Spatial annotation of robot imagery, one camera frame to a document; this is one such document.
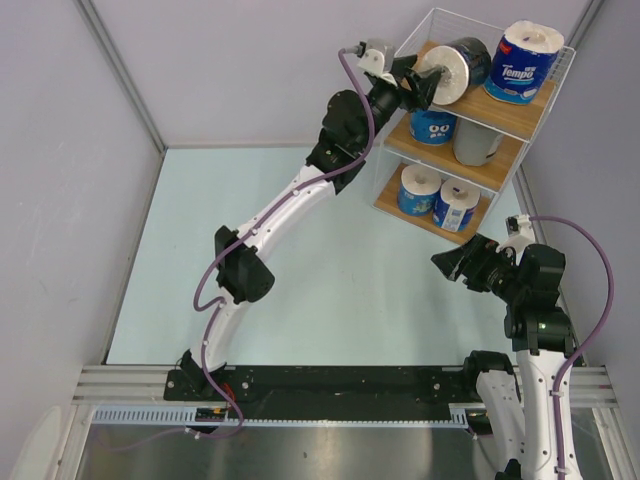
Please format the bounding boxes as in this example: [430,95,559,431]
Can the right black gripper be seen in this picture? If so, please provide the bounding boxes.
[430,232,525,302]

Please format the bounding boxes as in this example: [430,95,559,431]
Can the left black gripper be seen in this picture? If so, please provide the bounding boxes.
[352,54,443,152]

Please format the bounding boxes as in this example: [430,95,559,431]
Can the blue monster paper roll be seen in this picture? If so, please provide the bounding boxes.
[409,110,457,146]

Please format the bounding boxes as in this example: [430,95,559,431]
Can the black paper roll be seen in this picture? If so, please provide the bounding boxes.
[417,37,492,106]

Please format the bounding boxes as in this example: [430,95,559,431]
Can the grey paper roll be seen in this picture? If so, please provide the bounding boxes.
[453,119,504,167]

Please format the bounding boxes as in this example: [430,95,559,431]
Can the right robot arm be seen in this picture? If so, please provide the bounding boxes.
[431,234,581,479]

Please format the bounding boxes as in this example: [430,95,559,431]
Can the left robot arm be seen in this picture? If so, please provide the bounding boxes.
[174,51,444,400]

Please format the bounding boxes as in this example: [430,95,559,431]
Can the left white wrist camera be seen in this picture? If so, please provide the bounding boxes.
[357,38,397,86]

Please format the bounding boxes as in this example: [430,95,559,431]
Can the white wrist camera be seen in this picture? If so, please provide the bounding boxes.
[357,38,397,86]
[496,214,536,260]

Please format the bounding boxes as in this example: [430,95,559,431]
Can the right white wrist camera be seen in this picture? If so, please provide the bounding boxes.
[496,214,536,260]

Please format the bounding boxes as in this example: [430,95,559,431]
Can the white wire wooden shelf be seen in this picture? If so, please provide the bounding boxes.
[369,6,577,249]

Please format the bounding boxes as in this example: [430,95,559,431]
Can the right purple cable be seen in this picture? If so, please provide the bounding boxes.
[529,214,615,480]

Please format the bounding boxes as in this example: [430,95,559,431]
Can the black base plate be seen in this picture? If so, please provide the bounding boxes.
[163,363,501,435]

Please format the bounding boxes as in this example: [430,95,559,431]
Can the white slotted cable duct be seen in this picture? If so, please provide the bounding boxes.
[93,405,489,429]

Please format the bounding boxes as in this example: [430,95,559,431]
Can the aluminium rail frame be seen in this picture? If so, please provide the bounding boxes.
[73,365,618,408]

